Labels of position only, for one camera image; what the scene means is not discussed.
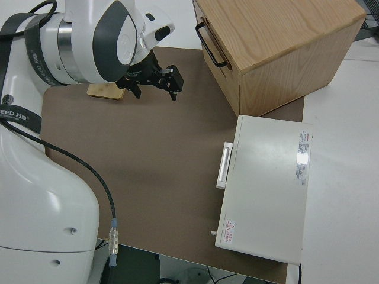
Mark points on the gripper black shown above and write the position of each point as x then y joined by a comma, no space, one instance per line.
145,71

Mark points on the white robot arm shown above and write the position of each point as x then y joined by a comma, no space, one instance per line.
44,207

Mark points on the wooden mug stand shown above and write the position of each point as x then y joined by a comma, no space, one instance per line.
103,91

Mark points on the brown table mat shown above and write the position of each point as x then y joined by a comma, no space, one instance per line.
148,148

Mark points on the wooden drawer box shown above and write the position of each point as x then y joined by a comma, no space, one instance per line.
281,35

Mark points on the white toaster oven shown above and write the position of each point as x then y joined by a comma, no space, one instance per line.
266,183

